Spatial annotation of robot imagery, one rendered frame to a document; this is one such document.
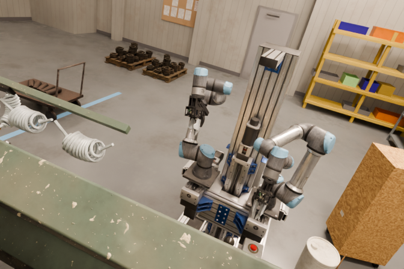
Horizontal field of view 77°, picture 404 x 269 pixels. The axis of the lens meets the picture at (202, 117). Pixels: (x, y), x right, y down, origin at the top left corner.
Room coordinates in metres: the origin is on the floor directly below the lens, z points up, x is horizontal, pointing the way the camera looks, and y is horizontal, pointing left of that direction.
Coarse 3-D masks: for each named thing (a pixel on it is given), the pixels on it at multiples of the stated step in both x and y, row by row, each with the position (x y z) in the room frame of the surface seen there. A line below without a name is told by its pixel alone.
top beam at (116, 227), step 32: (0, 160) 0.39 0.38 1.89; (32, 160) 0.39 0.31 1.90; (0, 192) 0.34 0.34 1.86; (32, 192) 0.34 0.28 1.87; (64, 192) 0.34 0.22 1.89; (96, 192) 0.35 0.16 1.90; (64, 224) 0.30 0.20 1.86; (96, 224) 0.30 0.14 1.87; (128, 224) 0.31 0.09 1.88; (160, 224) 0.31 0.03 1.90; (128, 256) 0.27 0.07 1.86; (160, 256) 0.27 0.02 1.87; (192, 256) 0.27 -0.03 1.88; (224, 256) 0.28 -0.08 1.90; (256, 256) 0.28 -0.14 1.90
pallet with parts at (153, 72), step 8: (168, 56) 7.22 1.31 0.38; (152, 64) 6.58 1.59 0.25; (160, 64) 6.77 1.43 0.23; (168, 64) 6.74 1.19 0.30; (176, 64) 6.76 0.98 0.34; (184, 64) 7.10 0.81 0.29; (144, 72) 6.36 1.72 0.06; (152, 72) 6.31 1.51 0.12; (160, 72) 6.31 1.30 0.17; (168, 72) 6.23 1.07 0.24; (176, 72) 6.69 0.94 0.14; (184, 72) 7.12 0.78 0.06; (168, 80) 6.17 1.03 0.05
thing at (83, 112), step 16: (0, 80) 0.64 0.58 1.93; (32, 96) 0.61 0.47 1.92; (48, 96) 0.61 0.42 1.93; (16, 112) 0.60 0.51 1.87; (32, 112) 0.60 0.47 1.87; (80, 112) 0.57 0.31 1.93; (32, 128) 0.60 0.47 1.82; (112, 128) 0.55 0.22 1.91; (128, 128) 0.54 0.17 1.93; (64, 144) 0.54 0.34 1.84; (80, 144) 0.54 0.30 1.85; (96, 144) 0.57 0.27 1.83; (112, 144) 0.53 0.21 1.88; (96, 160) 0.53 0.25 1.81
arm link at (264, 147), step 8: (296, 128) 1.39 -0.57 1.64; (304, 128) 1.41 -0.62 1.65; (272, 136) 1.27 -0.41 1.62; (280, 136) 1.27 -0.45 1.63; (288, 136) 1.30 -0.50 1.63; (296, 136) 1.35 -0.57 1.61; (304, 136) 1.40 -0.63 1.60; (256, 144) 1.19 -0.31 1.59; (264, 144) 1.17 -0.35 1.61; (272, 144) 1.19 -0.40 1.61; (280, 144) 1.23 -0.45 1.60; (264, 152) 1.15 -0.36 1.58
